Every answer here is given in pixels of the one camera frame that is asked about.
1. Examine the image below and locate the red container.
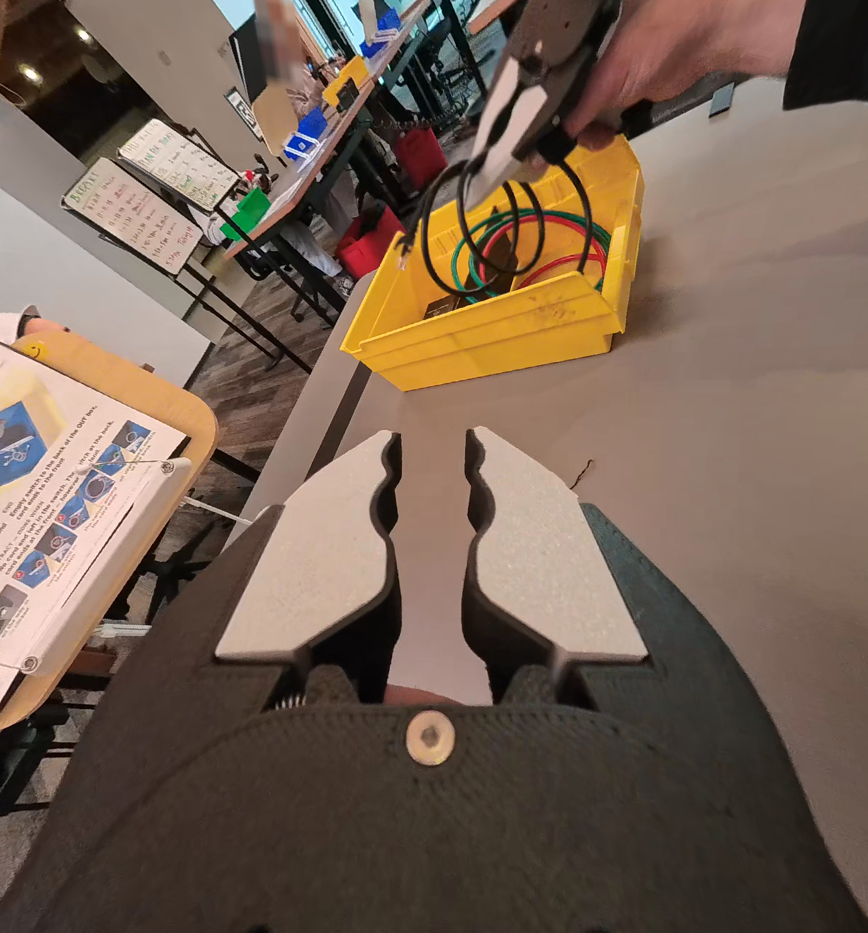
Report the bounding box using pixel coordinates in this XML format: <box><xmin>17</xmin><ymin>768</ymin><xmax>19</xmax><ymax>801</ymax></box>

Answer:
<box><xmin>392</xmin><ymin>125</ymin><xmax>447</xmax><ymax>192</ymax></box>
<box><xmin>334</xmin><ymin>206</ymin><xmax>406</xmax><ymax>281</ymax></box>

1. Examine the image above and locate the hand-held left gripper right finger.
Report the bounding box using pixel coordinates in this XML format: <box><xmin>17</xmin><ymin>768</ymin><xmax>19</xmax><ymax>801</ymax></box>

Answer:
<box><xmin>463</xmin><ymin>426</ymin><xmax>650</xmax><ymax>707</ymax></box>

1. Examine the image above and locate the black ethernet cable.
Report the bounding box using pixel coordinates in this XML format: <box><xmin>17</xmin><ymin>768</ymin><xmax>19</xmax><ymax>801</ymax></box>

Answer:
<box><xmin>398</xmin><ymin>156</ymin><xmax>597</xmax><ymax>296</ymax></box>

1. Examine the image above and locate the printed instruction board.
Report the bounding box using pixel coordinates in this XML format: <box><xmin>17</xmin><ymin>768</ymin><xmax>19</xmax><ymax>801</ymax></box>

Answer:
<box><xmin>0</xmin><ymin>327</ymin><xmax>220</xmax><ymax>733</ymax></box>

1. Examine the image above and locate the red ethernet cable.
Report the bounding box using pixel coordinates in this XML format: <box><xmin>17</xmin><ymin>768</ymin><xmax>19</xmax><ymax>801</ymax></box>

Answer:
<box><xmin>470</xmin><ymin>219</ymin><xmax>610</xmax><ymax>293</ymax></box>

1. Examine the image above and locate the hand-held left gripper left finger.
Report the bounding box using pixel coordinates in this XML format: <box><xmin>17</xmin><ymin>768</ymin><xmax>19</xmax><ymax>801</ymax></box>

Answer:
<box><xmin>215</xmin><ymin>430</ymin><xmax>403</xmax><ymax>704</ymax></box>

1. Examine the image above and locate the green plastic bin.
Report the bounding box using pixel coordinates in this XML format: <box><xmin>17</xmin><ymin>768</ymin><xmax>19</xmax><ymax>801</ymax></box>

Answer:
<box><xmin>220</xmin><ymin>187</ymin><xmax>272</xmax><ymax>242</ymax></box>

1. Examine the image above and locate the white round object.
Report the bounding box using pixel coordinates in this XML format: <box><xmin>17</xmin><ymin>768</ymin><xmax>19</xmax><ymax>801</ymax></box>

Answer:
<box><xmin>0</xmin><ymin>305</ymin><xmax>45</xmax><ymax>347</ymax></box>

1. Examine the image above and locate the handwritten whiteboard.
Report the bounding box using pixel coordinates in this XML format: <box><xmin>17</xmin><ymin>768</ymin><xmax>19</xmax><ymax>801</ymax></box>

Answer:
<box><xmin>117</xmin><ymin>118</ymin><xmax>243</xmax><ymax>214</ymax></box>
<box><xmin>61</xmin><ymin>155</ymin><xmax>206</xmax><ymax>278</ymax></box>

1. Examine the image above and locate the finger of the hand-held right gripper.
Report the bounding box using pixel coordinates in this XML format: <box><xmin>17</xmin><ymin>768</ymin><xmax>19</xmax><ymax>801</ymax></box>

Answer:
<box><xmin>510</xmin><ymin>89</ymin><xmax>553</xmax><ymax>183</ymax></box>
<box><xmin>470</xmin><ymin>57</ymin><xmax>527</xmax><ymax>201</ymax></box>

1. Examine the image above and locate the yellow plastic bin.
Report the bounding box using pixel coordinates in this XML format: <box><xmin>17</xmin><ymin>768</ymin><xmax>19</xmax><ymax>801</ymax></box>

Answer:
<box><xmin>341</xmin><ymin>135</ymin><xmax>645</xmax><ymax>392</ymax></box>

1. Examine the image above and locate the green ethernet cable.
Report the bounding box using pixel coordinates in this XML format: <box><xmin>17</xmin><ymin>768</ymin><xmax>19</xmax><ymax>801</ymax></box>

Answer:
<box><xmin>452</xmin><ymin>207</ymin><xmax>613</xmax><ymax>296</ymax></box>

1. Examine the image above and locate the blue plastic bin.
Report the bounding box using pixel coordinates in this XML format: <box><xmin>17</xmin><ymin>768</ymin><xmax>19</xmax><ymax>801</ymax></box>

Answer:
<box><xmin>282</xmin><ymin>109</ymin><xmax>330</xmax><ymax>163</ymax></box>
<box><xmin>360</xmin><ymin>11</ymin><xmax>404</xmax><ymax>58</ymax></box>

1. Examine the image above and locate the person's right hand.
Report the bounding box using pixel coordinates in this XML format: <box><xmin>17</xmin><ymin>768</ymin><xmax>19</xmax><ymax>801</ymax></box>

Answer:
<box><xmin>564</xmin><ymin>0</ymin><xmax>807</xmax><ymax>150</ymax></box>

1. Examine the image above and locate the tan cardboard panel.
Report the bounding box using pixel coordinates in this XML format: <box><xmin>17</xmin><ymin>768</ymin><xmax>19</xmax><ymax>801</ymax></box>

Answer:
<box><xmin>252</xmin><ymin>84</ymin><xmax>300</xmax><ymax>139</ymax></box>

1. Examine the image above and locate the small yellow bin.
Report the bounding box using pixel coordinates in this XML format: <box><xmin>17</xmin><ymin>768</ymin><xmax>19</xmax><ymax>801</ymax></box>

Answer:
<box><xmin>322</xmin><ymin>54</ymin><xmax>371</xmax><ymax>110</ymax></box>

